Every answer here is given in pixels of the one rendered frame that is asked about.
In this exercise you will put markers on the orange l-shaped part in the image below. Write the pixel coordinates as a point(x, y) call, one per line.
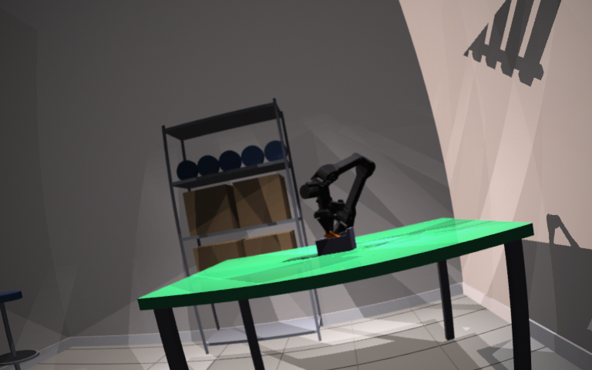
point(331, 235)

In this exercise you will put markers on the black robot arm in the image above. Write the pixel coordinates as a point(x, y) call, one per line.
point(329, 173)

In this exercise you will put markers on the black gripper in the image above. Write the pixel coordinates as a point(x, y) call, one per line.
point(327, 217)

